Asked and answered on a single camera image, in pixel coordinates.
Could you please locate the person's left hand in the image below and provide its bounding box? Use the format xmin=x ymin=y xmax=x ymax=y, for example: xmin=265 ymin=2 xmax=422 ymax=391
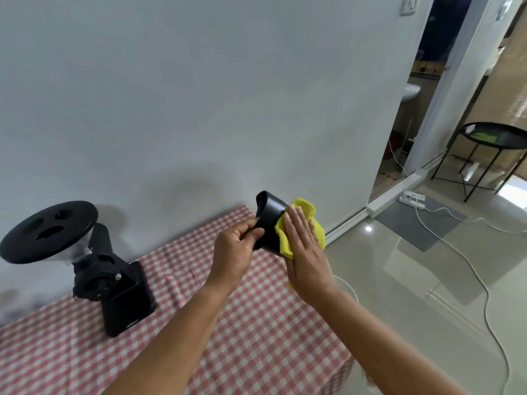
xmin=204 ymin=218 xmax=266 ymax=293

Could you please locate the person's right hand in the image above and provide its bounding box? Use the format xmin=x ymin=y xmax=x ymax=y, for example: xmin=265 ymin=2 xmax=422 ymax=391
xmin=284 ymin=203 xmax=337 ymax=303

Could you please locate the yellow cleaning cloth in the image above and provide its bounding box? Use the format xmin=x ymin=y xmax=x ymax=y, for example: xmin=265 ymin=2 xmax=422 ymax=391
xmin=274 ymin=197 xmax=327 ymax=291

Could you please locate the black plastic cup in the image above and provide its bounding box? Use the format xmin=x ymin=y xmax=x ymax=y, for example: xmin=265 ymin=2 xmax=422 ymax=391
xmin=252 ymin=191 xmax=289 ymax=256

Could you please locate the person's left forearm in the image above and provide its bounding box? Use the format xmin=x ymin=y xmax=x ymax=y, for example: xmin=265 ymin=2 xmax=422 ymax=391
xmin=101 ymin=278 xmax=244 ymax=395

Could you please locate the person's right forearm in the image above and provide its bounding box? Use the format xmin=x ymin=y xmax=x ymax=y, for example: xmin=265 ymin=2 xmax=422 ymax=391
xmin=295 ymin=284 xmax=472 ymax=395

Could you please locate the red checked tablecloth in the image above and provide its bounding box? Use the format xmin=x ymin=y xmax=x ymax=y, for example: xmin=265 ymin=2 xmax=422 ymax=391
xmin=0 ymin=205 xmax=357 ymax=395

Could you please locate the white power strip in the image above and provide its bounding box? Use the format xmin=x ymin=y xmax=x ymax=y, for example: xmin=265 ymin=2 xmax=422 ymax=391
xmin=398 ymin=191 xmax=427 ymax=210

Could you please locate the grey floor mat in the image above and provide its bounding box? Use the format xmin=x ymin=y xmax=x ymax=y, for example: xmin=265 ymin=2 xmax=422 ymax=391
xmin=375 ymin=197 xmax=469 ymax=252

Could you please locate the black coffee grinder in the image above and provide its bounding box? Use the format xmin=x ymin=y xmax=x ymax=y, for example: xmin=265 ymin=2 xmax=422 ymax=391
xmin=0 ymin=201 xmax=157 ymax=338

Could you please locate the white washbasin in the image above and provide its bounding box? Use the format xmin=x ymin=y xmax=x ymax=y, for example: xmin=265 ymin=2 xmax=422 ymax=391
xmin=401 ymin=82 xmax=422 ymax=105

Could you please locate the black round side table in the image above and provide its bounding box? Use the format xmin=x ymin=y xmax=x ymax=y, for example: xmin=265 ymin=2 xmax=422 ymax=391
xmin=431 ymin=122 xmax=527 ymax=203

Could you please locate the thin white cable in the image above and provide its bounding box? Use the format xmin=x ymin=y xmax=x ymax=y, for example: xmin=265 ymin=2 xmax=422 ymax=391
xmin=388 ymin=138 xmax=411 ymax=178

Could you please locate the long white power cable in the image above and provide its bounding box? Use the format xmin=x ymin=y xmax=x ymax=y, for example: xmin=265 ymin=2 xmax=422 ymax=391
xmin=414 ymin=205 xmax=527 ymax=395

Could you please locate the white door frame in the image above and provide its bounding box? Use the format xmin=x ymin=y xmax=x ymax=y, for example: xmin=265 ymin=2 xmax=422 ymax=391
xmin=405 ymin=0 xmax=506 ymax=174

